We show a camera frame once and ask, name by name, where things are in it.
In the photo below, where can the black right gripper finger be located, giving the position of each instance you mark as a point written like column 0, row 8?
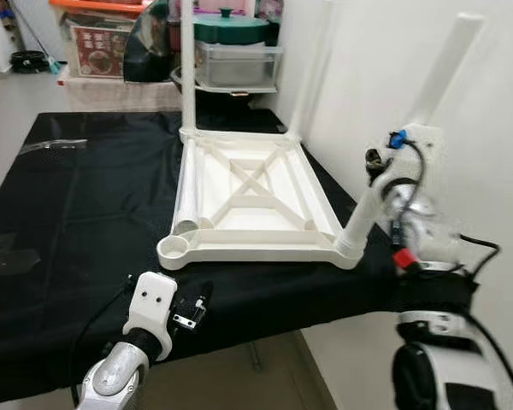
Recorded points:
column 373, row 159

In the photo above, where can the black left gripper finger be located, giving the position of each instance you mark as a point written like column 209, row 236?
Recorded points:
column 204, row 293

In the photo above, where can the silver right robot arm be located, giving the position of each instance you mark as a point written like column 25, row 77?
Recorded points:
column 427, row 248

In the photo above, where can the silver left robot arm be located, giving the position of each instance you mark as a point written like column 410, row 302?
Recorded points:
column 111, row 376

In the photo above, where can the black wok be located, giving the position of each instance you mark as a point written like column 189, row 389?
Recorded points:
column 231, row 92

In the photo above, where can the clear plastic storage box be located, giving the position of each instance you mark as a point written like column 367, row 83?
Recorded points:
column 239, row 67

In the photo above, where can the green lidded pot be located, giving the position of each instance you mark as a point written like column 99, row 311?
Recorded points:
column 235, row 30

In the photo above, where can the clear tape cross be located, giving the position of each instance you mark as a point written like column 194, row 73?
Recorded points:
column 4, row 256

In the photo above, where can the clear tape strip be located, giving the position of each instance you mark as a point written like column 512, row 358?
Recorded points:
column 56, row 145

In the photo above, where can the dark plastic bag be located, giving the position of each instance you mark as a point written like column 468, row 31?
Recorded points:
column 150, row 47

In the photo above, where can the orange lidded red print box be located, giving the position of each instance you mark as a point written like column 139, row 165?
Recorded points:
column 98, row 47

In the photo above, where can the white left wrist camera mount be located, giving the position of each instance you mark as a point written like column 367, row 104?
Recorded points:
column 150, row 303

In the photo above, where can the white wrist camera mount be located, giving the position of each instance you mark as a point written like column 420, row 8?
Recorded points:
column 423, row 149
column 150, row 303

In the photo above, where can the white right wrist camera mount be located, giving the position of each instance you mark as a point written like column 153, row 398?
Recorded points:
column 423, row 149

